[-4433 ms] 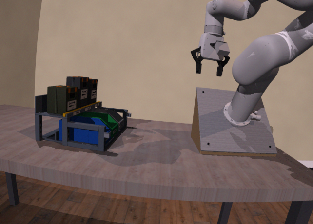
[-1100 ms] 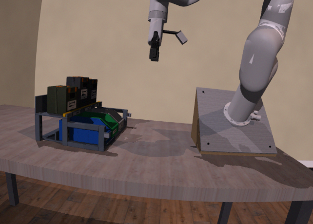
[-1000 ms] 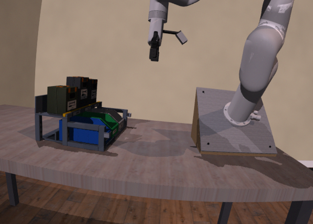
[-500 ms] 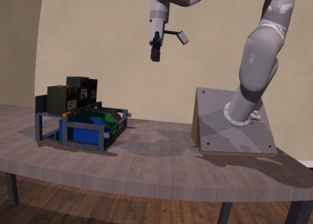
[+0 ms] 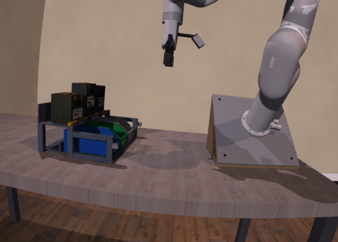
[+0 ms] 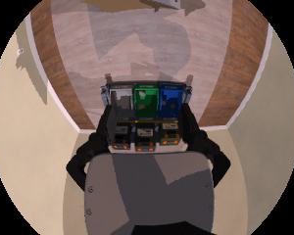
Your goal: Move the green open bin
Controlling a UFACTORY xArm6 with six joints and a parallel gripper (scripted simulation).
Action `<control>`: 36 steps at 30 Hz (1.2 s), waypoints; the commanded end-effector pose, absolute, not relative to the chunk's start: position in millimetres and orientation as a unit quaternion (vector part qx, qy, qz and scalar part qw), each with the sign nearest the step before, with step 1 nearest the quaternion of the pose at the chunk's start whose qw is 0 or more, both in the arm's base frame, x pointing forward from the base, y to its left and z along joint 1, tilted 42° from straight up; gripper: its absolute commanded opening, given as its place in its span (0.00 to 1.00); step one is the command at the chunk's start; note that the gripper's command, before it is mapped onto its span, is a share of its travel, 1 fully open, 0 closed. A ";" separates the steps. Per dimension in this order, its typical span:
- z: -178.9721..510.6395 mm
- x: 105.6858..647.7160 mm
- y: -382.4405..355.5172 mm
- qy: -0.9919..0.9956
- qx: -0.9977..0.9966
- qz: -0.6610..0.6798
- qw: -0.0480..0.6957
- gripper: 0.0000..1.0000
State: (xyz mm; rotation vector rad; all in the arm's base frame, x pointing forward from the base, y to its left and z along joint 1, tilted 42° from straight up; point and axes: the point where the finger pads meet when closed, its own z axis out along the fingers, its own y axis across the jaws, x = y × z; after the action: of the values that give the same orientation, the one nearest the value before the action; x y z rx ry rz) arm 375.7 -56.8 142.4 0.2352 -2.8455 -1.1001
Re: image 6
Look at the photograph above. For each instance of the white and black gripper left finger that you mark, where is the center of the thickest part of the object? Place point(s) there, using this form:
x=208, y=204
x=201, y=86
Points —
x=104, y=136

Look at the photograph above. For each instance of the green bin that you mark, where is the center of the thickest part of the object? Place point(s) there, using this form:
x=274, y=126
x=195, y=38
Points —
x=150, y=100

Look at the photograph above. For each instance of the grey metal shelf rack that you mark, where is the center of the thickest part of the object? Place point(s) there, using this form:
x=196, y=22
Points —
x=106, y=90

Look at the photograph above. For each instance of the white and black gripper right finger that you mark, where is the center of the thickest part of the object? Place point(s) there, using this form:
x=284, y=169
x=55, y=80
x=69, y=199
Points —
x=197, y=140

